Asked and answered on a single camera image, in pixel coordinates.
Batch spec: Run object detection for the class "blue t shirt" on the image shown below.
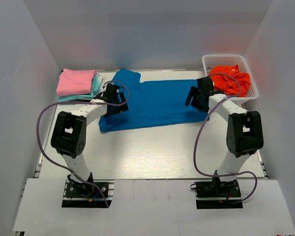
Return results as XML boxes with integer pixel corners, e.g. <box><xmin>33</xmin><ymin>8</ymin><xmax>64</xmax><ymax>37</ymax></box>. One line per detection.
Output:
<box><xmin>98</xmin><ymin>69</ymin><xmax>207</xmax><ymax>133</ymax></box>

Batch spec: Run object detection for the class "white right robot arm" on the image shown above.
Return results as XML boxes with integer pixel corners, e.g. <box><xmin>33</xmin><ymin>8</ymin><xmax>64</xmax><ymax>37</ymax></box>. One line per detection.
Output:
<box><xmin>185</xmin><ymin>76</ymin><xmax>264</xmax><ymax>196</ymax></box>

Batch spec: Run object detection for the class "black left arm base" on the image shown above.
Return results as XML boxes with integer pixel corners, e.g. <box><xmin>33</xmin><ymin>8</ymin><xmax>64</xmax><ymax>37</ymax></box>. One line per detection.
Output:
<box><xmin>61</xmin><ymin>180</ymin><xmax>114</xmax><ymax>208</ymax></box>

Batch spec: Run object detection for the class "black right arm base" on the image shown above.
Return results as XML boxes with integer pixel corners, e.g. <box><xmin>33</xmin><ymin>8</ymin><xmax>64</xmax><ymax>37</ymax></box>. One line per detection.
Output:
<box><xmin>190</xmin><ymin>180</ymin><xmax>243</xmax><ymax>209</ymax></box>

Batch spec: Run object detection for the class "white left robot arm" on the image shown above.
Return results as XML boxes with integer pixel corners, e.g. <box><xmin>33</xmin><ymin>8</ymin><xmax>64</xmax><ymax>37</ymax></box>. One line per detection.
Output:
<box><xmin>51</xmin><ymin>81</ymin><xmax>130</xmax><ymax>196</ymax></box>

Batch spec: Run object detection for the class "orange t shirt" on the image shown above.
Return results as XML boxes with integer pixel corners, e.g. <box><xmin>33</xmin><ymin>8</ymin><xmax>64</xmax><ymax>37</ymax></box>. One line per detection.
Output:
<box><xmin>208</xmin><ymin>64</ymin><xmax>251</xmax><ymax>97</ymax></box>

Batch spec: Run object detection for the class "folded mint t shirt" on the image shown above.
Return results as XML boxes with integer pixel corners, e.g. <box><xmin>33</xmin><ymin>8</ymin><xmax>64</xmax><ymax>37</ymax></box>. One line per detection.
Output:
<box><xmin>58</xmin><ymin>72</ymin><xmax>103</xmax><ymax>102</ymax></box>

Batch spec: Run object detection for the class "white plastic laundry basket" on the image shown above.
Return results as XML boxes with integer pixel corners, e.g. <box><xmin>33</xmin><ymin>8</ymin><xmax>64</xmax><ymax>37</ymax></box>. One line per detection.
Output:
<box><xmin>202</xmin><ymin>54</ymin><xmax>259</xmax><ymax>105</ymax></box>

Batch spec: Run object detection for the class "folded pink t shirt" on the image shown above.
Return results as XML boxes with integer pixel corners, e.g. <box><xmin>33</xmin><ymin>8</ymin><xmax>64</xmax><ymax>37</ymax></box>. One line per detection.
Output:
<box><xmin>56</xmin><ymin>69</ymin><xmax>97</xmax><ymax>96</ymax></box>

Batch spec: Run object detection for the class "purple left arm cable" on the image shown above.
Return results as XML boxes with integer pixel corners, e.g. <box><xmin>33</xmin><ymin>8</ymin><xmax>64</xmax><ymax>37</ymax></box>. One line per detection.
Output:
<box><xmin>36</xmin><ymin>80</ymin><xmax>131</xmax><ymax>207</ymax></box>

